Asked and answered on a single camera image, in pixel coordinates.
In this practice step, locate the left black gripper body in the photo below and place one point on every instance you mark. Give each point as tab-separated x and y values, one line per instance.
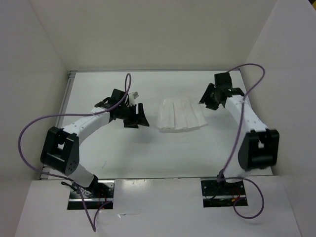
128	114

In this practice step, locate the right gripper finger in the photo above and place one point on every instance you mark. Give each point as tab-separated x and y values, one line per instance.
208	94
212	105

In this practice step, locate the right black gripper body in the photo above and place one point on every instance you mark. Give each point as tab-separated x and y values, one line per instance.
213	98

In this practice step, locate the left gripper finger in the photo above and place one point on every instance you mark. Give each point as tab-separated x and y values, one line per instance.
142	121
141	113

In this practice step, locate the white pleated skirt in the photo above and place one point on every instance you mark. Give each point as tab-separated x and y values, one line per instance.
180	114

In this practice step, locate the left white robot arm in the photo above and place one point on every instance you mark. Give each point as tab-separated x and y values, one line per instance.
61	146

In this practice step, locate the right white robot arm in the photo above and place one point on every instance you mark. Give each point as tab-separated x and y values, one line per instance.
255	146

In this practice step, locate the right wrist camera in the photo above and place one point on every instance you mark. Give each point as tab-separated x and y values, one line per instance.
223	80

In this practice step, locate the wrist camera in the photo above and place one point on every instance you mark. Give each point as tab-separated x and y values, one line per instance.
223	80
132	98

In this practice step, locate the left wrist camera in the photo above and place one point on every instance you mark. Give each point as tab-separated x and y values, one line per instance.
132	98

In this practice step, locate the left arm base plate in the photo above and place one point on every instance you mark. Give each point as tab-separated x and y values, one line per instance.
103	198

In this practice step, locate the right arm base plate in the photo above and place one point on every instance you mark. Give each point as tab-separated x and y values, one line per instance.
216	194

